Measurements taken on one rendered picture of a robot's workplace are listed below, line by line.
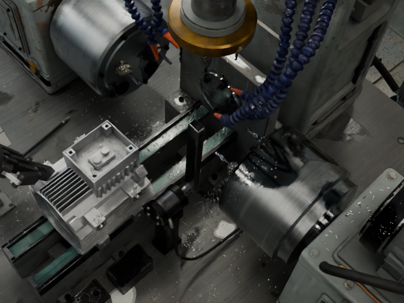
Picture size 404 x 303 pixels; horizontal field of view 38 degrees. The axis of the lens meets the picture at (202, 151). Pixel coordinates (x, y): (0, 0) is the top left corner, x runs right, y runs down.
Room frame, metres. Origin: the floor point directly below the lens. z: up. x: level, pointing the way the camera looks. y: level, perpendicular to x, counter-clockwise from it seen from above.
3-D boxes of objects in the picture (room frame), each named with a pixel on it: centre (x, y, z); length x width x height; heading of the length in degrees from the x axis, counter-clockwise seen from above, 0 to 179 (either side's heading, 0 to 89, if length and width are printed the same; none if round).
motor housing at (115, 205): (0.60, 0.23, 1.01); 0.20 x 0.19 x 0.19; 140
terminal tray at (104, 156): (0.63, 0.21, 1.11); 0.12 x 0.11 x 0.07; 140
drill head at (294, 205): (0.61, -0.22, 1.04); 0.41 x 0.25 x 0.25; 49
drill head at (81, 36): (1.07, 0.30, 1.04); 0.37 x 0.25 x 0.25; 49
